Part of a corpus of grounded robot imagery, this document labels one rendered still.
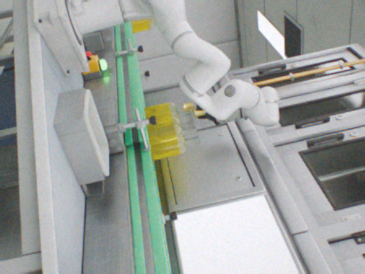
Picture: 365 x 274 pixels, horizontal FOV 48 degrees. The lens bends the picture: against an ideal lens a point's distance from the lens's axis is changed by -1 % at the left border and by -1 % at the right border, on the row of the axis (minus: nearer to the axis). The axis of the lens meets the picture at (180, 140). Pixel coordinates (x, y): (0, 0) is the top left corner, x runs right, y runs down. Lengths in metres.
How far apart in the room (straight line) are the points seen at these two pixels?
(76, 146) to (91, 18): 0.41
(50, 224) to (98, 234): 0.22
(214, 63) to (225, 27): 6.62
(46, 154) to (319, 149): 1.05
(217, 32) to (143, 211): 6.76
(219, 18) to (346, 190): 6.45
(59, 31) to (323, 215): 0.99
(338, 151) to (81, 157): 0.97
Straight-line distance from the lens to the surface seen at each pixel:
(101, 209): 1.22
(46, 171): 1.01
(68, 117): 1.12
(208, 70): 1.22
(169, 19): 1.23
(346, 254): 1.32
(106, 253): 1.10
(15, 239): 1.58
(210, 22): 7.72
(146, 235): 1.13
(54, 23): 1.22
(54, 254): 0.94
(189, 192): 1.45
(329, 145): 1.68
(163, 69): 7.92
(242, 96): 1.26
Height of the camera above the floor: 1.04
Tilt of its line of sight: 1 degrees up
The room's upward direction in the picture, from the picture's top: 77 degrees clockwise
